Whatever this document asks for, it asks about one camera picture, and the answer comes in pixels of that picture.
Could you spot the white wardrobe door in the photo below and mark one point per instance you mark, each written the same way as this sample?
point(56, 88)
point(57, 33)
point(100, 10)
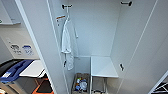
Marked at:
point(36, 43)
point(146, 50)

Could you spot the blue printed wall sign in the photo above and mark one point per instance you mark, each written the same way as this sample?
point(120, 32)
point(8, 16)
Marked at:
point(28, 50)

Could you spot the blue white bottle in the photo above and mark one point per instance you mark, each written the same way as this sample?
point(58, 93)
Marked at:
point(83, 85)

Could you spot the white lab coat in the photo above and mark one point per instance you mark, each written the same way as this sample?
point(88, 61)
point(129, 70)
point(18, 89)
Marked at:
point(68, 43)

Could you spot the white wall sign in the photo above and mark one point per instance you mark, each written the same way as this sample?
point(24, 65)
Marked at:
point(15, 48)

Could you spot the black door hinge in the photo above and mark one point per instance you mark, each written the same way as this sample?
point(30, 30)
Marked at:
point(121, 66)

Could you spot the orange tag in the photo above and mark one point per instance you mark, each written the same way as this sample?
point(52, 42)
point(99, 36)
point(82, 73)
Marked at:
point(60, 17)

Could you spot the white wardrobe carcass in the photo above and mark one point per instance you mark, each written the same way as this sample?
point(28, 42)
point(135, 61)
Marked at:
point(96, 33)

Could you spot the pale grey hanger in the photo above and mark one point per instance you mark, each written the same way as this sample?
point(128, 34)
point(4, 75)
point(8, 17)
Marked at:
point(68, 16)

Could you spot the black rail hook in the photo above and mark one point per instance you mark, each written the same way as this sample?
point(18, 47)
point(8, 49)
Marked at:
point(126, 3)
point(66, 6)

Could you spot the grey wall board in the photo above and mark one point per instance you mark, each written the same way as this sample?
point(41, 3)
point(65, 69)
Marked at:
point(5, 13)

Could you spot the woven storage basket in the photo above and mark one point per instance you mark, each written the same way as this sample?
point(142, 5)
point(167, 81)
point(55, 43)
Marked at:
point(74, 83)

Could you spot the white shelf unit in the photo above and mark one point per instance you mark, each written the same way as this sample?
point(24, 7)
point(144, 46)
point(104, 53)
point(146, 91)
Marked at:
point(101, 66)

